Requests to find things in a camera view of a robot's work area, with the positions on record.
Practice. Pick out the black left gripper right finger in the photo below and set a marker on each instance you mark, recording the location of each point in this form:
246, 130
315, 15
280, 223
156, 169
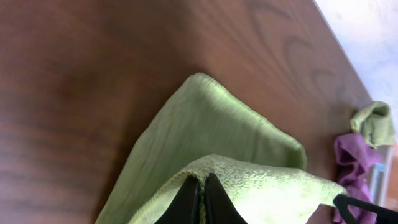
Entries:
218, 206

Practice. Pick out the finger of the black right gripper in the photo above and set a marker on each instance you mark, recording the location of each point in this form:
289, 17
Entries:
383, 215

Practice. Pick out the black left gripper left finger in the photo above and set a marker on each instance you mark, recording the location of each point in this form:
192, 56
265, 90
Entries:
184, 208

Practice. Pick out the light green microfiber cloth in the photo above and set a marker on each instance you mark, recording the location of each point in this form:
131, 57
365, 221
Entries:
203, 129

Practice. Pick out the purple microfiber cloth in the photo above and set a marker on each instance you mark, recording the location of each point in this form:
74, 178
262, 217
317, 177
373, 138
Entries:
355, 159

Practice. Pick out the olive green cloth at back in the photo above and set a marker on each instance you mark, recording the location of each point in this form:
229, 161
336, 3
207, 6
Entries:
375, 124

